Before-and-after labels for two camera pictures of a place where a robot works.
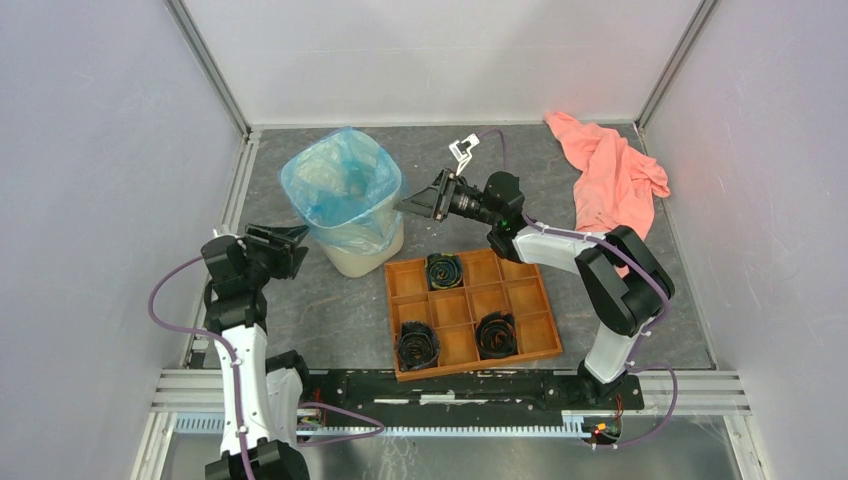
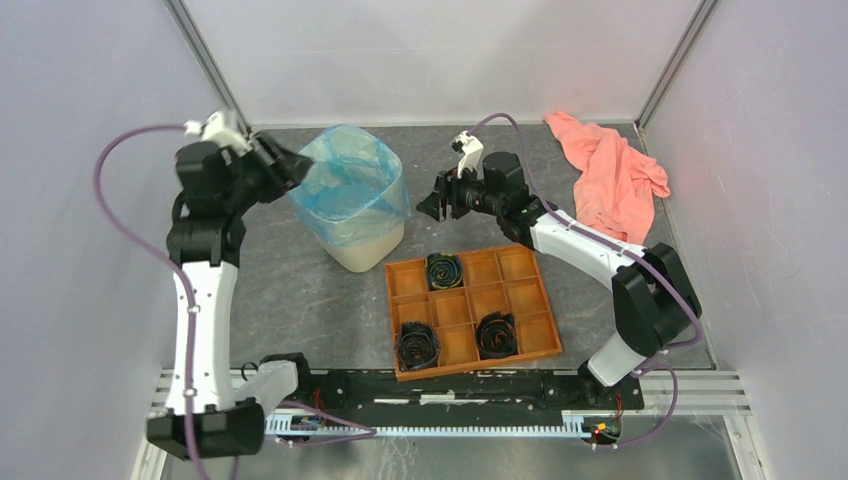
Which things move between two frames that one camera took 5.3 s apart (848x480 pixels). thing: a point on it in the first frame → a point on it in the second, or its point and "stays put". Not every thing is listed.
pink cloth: [617, 183] stays put
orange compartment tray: [490, 283] stays put
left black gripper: [281, 240] → [283, 169]
